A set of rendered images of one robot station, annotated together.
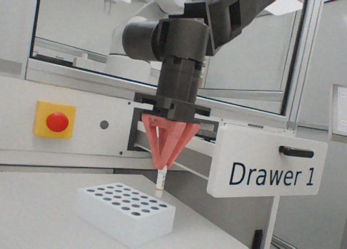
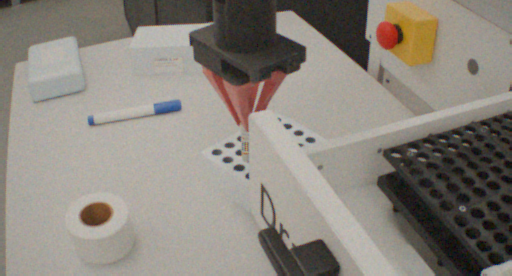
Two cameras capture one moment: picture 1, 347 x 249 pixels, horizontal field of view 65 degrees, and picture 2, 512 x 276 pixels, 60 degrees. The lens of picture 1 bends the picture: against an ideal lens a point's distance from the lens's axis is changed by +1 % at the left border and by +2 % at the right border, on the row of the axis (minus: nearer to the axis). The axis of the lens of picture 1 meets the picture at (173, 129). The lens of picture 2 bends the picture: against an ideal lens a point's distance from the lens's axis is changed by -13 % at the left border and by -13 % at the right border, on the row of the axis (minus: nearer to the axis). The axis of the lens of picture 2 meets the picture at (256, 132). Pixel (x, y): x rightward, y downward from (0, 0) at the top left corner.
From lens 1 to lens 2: 0.66 m
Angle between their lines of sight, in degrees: 97
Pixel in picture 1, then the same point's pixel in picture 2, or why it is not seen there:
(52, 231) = (230, 129)
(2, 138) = not seen: hidden behind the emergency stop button
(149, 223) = (215, 170)
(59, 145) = (423, 73)
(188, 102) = (212, 46)
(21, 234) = (220, 116)
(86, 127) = (451, 60)
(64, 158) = (430, 94)
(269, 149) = (305, 223)
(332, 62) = not seen: outside the picture
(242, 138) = (267, 152)
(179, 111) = (198, 53)
